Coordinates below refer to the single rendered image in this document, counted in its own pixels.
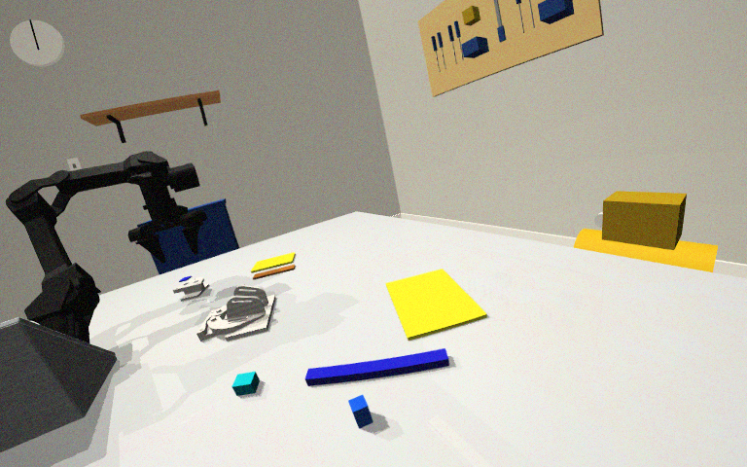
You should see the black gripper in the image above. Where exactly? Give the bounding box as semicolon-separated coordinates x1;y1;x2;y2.
128;194;208;264

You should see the dark blue long bar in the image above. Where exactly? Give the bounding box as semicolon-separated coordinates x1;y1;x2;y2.
305;348;449;386

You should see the yellow flat plate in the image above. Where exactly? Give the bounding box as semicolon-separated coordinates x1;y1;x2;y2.
250;253;296;273
386;269;487;341

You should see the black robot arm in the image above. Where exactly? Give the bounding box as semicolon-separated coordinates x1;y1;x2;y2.
6;151;200;343

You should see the small cyan block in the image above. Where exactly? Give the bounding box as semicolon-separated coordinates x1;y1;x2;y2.
231;372;260;396

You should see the blue rectangular block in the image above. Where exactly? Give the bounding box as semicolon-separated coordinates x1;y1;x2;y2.
348;395;374;429

